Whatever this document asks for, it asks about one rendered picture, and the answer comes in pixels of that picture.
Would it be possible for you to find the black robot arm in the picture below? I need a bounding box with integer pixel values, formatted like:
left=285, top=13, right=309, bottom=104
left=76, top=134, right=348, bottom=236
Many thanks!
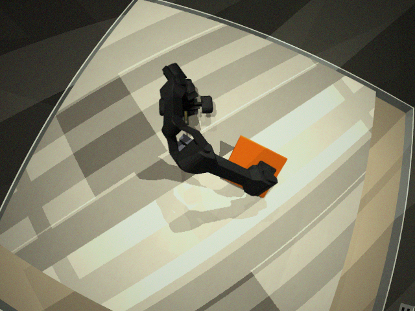
left=160, top=63, right=278, bottom=197

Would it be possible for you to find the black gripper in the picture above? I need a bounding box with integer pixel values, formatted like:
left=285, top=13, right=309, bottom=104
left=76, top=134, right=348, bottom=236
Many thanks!
left=159, top=96, right=213, bottom=117

